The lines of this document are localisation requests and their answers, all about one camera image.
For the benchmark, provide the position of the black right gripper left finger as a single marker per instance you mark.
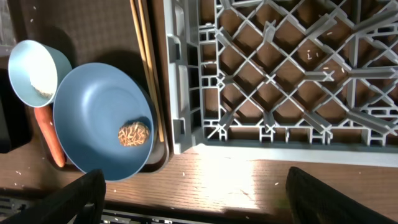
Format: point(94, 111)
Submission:
point(81, 201)

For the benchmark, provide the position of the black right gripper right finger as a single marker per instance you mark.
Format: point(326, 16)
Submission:
point(312, 201)

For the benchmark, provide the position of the blue plate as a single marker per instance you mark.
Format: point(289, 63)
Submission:
point(92, 102)

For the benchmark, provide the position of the light blue rice bowl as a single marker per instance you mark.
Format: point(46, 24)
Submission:
point(36, 71)

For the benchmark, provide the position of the black waste tray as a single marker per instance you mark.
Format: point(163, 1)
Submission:
point(15, 127)

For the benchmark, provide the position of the grey dishwasher rack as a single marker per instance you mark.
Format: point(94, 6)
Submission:
point(308, 81)

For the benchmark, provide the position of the brown walnut cookie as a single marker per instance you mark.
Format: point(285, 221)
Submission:
point(135, 134)

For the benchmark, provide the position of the orange carrot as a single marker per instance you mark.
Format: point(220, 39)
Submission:
point(44, 117)

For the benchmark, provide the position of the brown serving tray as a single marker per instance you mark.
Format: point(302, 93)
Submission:
point(89, 32)

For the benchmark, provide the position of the clear plastic bin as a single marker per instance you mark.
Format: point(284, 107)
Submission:
point(7, 37)

